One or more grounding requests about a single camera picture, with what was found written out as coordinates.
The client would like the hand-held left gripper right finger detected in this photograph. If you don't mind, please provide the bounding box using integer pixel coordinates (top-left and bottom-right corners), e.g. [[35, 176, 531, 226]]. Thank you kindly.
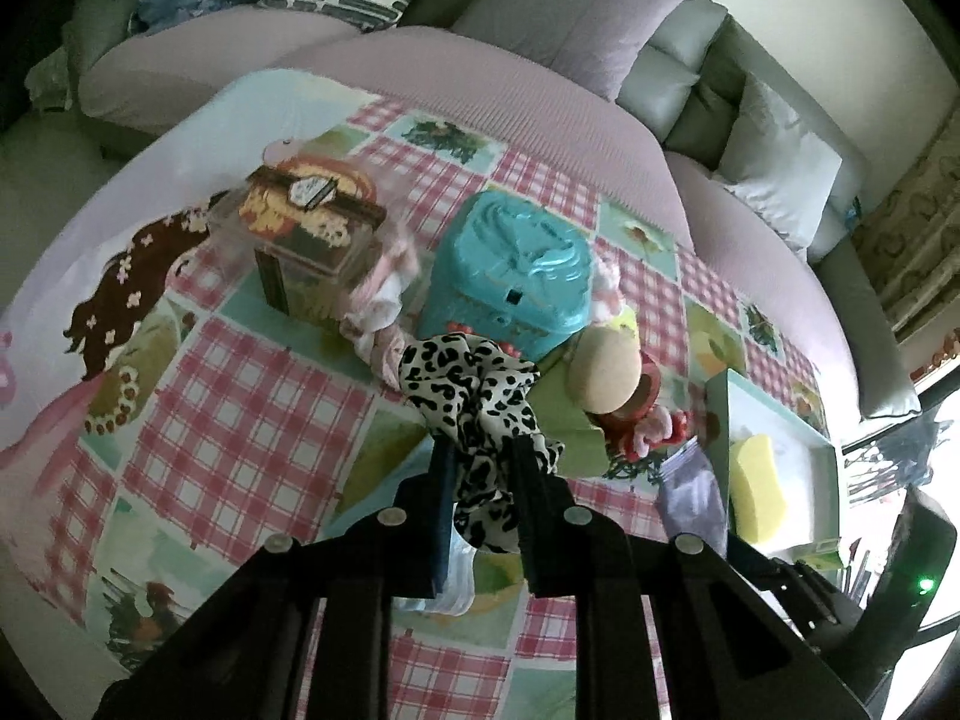
[[508, 437, 872, 720]]

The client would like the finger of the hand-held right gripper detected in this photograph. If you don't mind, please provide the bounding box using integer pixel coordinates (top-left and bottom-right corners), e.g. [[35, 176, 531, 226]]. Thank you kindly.
[[739, 551, 841, 625]]

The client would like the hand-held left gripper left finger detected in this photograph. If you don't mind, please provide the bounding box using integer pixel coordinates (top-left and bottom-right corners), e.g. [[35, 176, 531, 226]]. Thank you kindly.
[[94, 439, 466, 720]]

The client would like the blue face mask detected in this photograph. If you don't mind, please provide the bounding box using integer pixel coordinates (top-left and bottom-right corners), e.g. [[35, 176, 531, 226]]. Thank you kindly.
[[394, 536, 477, 616]]

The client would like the leopard print scrunchie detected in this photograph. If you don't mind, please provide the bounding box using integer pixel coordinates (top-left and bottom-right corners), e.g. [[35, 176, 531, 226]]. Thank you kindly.
[[397, 334, 565, 552]]

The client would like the white tray with teal rim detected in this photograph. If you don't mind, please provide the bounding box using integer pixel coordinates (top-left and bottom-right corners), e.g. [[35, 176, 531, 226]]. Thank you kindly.
[[705, 369, 842, 575]]

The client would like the pale pink cloth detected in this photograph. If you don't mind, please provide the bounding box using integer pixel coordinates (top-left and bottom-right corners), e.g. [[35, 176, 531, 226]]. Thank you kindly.
[[341, 229, 425, 391]]

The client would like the pink white fuzzy sock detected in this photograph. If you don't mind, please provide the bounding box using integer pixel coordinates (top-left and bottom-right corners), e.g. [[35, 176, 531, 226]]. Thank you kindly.
[[589, 255, 638, 335]]

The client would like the yellow sponge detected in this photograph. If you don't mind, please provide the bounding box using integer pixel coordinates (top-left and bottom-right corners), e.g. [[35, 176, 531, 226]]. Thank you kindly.
[[729, 433, 792, 545]]

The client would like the light green cloth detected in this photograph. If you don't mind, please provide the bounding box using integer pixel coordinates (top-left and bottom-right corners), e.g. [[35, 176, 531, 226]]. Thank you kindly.
[[534, 360, 627, 477]]

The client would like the purple zip bag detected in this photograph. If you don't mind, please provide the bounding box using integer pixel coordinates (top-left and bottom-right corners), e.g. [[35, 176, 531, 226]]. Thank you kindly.
[[656, 442, 730, 556]]

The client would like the beige round puff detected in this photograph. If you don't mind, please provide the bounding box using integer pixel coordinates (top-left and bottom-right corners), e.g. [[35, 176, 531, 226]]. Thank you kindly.
[[564, 330, 644, 415]]

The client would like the printed checkered tablecloth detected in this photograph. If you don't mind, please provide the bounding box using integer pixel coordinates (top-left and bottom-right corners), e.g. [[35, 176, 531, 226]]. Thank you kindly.
[[0, 67, 848, 720]]

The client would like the teal plastic box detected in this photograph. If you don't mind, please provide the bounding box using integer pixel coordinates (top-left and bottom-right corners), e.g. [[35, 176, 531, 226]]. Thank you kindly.
[[418, 190, 597, 362]]

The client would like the clear printed storage box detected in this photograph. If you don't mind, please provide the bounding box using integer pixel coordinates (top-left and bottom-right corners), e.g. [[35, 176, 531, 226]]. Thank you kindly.
[[206, 157, 391, 331]]

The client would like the floral patterned curtain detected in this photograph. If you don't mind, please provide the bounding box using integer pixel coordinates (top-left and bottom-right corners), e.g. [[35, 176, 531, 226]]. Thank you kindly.
[[853, 111, 960, 335]]

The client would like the light grey cushion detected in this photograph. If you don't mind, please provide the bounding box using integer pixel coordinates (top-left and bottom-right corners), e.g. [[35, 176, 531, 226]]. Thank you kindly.
[[711, 75, 845, 256]]

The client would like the grey sofa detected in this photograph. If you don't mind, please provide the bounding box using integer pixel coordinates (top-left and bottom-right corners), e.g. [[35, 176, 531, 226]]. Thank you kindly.
[[22, 0, 923, 421]]

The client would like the purple cushion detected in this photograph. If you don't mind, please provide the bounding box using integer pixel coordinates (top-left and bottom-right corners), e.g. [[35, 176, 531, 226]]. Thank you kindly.
[[450, 0, 687, 100]]

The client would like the red tape ring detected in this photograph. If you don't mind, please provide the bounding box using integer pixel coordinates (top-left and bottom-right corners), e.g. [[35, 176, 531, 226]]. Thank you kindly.
[[600, 364, 662, 425]]

